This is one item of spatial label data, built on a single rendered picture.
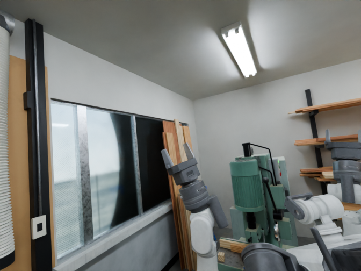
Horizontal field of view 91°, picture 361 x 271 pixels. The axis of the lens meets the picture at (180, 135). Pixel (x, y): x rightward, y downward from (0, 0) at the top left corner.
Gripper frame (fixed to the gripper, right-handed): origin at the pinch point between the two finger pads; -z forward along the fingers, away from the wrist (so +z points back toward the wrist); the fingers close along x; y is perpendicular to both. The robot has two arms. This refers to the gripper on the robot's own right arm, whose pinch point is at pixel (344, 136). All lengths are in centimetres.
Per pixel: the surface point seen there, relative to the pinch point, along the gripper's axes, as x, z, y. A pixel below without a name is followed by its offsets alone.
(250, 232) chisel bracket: 36, 51, 40
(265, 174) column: 29, 14, 52
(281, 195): 18, 26, 52
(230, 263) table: 47, 71, 38
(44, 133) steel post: 177, 7, -17
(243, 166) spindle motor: 41, 13, 25
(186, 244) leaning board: 121, 107, 166
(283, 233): 17, 50, 57
